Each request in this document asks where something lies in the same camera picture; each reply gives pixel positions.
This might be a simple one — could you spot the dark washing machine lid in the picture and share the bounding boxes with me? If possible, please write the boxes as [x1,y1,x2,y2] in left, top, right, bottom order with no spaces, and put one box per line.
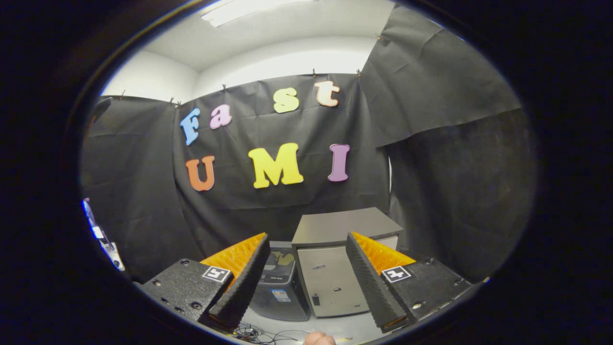
[261,241,296,284]

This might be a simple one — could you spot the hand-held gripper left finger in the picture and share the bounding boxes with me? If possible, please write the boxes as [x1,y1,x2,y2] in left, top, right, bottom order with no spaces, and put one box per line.
[139,232,271,332]

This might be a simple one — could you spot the grey metal cabinet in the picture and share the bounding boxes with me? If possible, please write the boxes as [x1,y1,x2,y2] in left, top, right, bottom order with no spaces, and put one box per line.
[291,207,404,318]

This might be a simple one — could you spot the grey washing machine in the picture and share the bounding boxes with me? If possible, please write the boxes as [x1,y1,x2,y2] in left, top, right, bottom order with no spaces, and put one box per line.
[249,241,311,322]

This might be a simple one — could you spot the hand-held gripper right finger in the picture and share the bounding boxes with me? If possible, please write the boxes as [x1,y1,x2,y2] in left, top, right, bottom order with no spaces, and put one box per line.
[346,232,479,334]

